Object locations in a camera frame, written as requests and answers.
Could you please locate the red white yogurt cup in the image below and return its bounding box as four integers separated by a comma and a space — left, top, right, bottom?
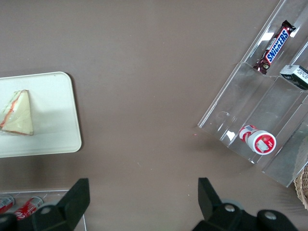
238, 124, 277, 155

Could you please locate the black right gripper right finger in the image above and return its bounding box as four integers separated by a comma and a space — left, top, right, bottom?
192, 177, 298, 231

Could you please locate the black white snack pack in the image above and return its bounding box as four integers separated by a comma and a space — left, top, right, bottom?
279, 64, 308, 91

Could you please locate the cream plastic tray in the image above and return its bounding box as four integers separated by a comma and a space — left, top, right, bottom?
0, 71, 82, 159

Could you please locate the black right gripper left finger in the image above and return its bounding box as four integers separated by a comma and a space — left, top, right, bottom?
0, 178, 91, 231

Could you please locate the triangle sandwich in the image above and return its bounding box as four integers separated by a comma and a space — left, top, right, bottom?
0, 89, 35, 137

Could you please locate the clear acrylic bottle rack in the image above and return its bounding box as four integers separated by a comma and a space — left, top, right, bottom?
0, 189, 88, 231

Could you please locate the clear acrylic stepped stand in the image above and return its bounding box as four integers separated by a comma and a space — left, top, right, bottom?
197, 0, 308, 188

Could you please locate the small light wicker basket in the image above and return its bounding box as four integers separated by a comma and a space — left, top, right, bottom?
293, 166, 308, 212

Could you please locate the Snickers chocolate bar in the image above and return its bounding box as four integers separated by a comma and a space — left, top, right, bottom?
252, 20, 296, 75

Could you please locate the red cola bottle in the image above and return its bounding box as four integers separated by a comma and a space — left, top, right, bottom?
14, 196, 44, 221
0, 194, 15, 215

